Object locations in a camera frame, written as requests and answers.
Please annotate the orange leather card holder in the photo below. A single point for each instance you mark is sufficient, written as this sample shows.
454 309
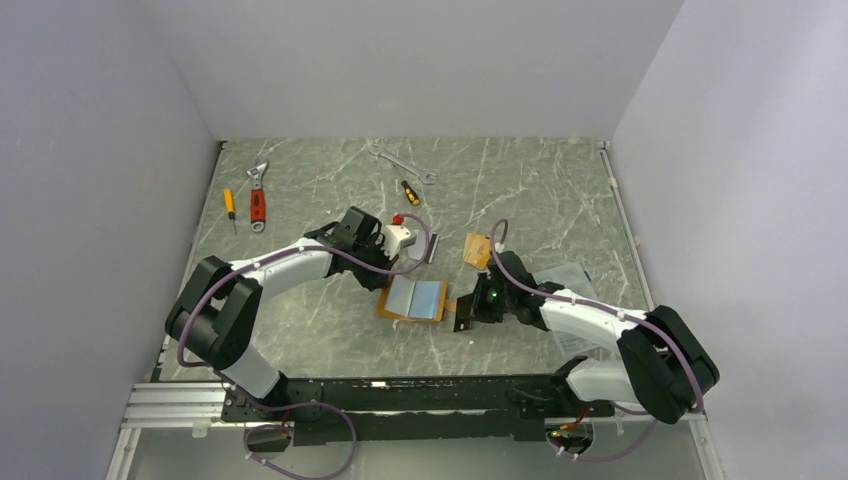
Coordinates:
410 300

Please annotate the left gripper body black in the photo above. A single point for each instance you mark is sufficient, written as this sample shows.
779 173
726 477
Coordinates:
373 255

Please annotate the clear plastic screw box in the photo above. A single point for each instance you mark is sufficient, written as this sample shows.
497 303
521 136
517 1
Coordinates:
577 328

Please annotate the small yellow screwdriver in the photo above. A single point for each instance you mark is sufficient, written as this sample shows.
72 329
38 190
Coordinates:
231 209

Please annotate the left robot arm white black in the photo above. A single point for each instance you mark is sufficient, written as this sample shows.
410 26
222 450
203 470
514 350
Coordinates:
215 313

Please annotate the grey credit card stack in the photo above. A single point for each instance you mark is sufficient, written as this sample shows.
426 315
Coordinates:
424 246

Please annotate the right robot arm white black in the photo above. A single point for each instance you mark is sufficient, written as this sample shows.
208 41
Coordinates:
614 356

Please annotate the black yellow stubby screwdriver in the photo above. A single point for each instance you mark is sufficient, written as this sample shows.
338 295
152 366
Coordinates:
411 195

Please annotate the silver open-end wrench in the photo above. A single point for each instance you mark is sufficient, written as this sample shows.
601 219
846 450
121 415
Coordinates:
425 176

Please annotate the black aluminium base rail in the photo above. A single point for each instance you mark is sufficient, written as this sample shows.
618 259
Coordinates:
520 407

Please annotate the red handled adjustable wrench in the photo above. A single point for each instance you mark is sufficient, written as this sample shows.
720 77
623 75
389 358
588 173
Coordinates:
257 208

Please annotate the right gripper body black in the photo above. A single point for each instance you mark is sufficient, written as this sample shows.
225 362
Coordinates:
490 302

